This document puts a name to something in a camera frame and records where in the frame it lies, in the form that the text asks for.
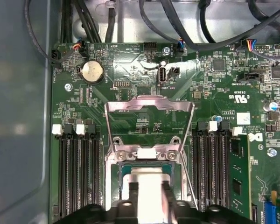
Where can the green RAM stick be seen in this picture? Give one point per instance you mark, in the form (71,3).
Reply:
(239,163)

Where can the black and silver PC case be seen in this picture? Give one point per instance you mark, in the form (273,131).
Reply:
(14,116)

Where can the RAM slot with black clips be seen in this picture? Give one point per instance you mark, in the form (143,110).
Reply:
(220,175)
(197,175)
(96,175)
(72,175)

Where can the metal socket cover frame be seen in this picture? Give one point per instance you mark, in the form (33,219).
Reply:
(172,102)

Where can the silver-topped CPU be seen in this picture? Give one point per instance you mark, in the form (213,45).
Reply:
(149,186)

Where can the white square sticker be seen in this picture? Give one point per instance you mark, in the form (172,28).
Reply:
(243,118)

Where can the black pin header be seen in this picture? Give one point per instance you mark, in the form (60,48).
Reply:
(150,45)

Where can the silver board screw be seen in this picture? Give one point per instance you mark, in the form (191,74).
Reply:
(68,87)
(166,50)
(271,152)

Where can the black board connector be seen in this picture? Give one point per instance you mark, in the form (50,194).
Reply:
(253,77)

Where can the internal USB port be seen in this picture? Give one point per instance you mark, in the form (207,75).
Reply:
(162,75)

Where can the round silver coin battery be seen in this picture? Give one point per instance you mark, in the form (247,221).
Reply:
(91,71)

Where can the blue expansion slot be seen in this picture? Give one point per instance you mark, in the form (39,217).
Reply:
(269,210)

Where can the green motherboard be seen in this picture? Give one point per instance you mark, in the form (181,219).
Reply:
(224,98)

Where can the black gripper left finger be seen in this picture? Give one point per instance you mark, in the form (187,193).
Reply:
(102,214)

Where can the square black chip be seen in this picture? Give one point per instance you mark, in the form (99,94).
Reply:
(219,65)
(277,72)

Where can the CPU socket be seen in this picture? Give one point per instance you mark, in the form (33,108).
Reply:
(112,177)

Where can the large blue silver capacitor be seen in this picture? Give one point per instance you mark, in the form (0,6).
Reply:
(271,106)

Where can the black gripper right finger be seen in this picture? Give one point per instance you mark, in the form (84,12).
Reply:
(200,215)

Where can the thin metal locking lever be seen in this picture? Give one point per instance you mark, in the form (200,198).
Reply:
(189,179)

